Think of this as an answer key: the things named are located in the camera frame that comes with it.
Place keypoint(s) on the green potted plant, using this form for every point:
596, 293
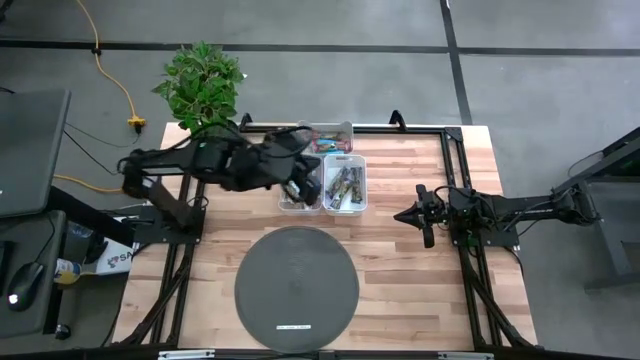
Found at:
200, 85

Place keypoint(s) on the white paper label strip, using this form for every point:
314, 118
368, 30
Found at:
294, 327

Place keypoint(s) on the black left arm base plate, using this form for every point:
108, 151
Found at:
150, 235

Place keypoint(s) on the dark grey laptop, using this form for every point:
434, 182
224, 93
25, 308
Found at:
30, 150

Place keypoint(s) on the dark side desk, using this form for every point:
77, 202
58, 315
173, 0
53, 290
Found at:
30, 325

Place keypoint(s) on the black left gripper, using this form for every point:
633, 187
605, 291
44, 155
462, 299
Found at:
265, 165

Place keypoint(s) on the translucent grey plastic bin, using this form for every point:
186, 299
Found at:
345, 127

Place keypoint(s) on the black curved frame bracket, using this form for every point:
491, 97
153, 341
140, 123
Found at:
246, 121
397, 119

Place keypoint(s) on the white plastic bin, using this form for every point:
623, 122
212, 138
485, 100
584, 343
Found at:
330, 210

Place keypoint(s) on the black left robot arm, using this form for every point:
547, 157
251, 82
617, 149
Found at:
175, 160

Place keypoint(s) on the silver metal bracket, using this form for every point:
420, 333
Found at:
185, 354
465, 356

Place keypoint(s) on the black aluminium table frame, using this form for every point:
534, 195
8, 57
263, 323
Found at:
400, 130

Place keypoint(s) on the round grey woven mat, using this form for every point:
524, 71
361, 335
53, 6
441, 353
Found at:
295, 290

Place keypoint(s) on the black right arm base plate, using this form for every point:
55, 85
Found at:
505, 240

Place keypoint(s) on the yellow white bottle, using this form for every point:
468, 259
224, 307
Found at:
67, 272

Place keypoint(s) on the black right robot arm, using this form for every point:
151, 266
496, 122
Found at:
525, 212

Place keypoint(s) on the pile of blue snack packets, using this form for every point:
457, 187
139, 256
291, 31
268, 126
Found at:
334, 146

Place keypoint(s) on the clear plastic bin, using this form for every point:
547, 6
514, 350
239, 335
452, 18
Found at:
290, 210

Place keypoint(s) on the black metal cart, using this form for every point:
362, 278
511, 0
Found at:
615, 250

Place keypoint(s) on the orange green Chewy granola bar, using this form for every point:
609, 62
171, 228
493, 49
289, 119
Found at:
291, 199

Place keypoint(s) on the black computer mouse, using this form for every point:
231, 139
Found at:
25, 285

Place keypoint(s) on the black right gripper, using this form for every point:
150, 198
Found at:
432, 215

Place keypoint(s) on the black round knob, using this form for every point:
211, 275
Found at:
62, 332

